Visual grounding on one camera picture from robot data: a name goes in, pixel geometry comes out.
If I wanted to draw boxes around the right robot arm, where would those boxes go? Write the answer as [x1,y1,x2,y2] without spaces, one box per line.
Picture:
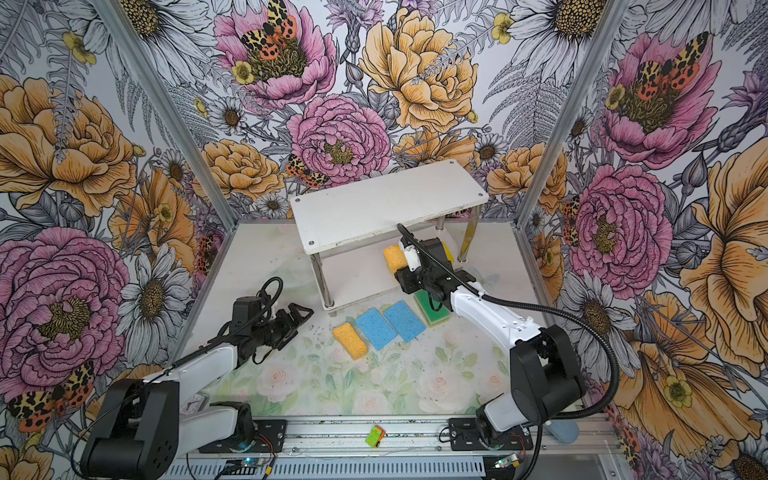
[394,236,586,446]

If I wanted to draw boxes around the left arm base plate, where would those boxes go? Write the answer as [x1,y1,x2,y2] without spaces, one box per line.
[199,419,288,454]

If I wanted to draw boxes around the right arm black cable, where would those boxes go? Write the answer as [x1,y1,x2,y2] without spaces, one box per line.
[397,223,621,480]

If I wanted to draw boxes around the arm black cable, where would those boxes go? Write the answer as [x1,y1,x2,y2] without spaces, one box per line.
[68,276,284,480]
[397,223,621,480]

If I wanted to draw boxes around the blue grey oval pad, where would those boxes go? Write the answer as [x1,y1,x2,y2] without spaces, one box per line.
[544,420,580,444]

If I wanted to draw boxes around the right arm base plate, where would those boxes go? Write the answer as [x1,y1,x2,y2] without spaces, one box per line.
[448,417,534,452]

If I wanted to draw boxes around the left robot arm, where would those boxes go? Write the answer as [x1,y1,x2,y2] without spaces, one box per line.
[78,295,314,479]

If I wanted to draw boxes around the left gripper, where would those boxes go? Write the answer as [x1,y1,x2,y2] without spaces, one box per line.
[252,303,314,351]

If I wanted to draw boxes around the yellow sponge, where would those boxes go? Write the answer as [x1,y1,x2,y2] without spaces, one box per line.
[442,242,455,264]

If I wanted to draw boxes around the green sponge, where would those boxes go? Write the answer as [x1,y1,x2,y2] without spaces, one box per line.
[414,290,452,327]

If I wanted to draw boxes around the aluminium front rail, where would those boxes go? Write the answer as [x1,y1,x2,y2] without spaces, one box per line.
[166,415,633,479]

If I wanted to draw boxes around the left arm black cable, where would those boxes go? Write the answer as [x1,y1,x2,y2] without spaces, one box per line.
[68,276,284,480]

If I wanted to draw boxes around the green orange small block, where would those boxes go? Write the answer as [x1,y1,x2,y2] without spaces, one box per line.
[365,425,386,448]

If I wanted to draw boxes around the white two-tier shelf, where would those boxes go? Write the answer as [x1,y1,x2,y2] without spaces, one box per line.
[291,160,489,311]

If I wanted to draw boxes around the blue sponge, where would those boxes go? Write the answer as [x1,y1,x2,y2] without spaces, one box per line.
[383,301,426,342]
[355,308,397,351]

